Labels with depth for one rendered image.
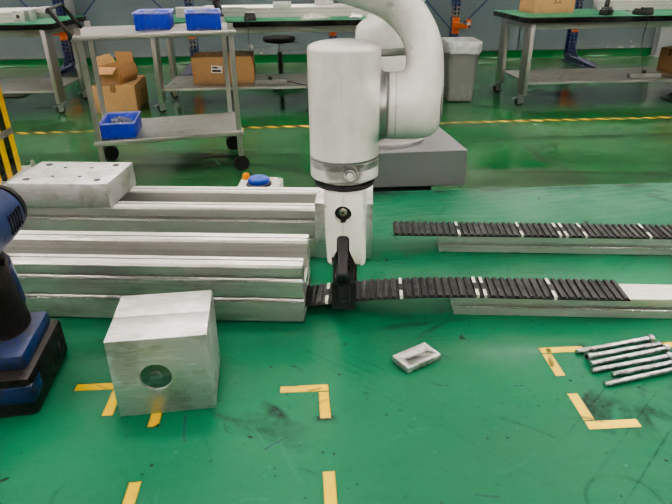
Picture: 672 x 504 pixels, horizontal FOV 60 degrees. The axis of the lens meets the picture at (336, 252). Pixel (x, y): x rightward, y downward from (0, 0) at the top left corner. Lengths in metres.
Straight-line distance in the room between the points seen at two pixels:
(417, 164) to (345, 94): 0.59
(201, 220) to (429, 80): 0.45
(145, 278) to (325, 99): 0.33
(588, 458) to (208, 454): 0.36
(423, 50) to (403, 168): 0.58
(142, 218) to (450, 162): 0.63
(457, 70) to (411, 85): 5.14
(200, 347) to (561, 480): 0.36
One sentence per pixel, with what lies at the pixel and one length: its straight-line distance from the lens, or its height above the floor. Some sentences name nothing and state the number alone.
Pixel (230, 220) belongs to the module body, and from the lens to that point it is 0.94.
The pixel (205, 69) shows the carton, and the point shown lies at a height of 0.36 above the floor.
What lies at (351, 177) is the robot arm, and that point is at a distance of 0.68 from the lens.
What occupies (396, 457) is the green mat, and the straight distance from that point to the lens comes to 0.59.
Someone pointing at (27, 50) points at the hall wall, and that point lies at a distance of 9.12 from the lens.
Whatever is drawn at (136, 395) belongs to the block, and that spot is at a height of 0.81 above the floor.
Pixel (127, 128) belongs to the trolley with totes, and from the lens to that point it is 3.79.
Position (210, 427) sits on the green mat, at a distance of 0.63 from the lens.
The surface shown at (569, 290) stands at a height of 0.81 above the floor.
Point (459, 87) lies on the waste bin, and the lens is 5.85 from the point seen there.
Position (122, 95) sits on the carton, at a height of 0.15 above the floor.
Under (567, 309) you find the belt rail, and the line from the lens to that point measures 0.83.
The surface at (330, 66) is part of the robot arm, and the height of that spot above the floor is 1.11.
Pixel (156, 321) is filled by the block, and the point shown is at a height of 0.87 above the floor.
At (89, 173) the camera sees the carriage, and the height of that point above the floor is 0.90.
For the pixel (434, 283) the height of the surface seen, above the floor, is 0.81.
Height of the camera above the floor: 1.20
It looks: 26 degrees down
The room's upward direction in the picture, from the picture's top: 1 degrees counter-clockwise
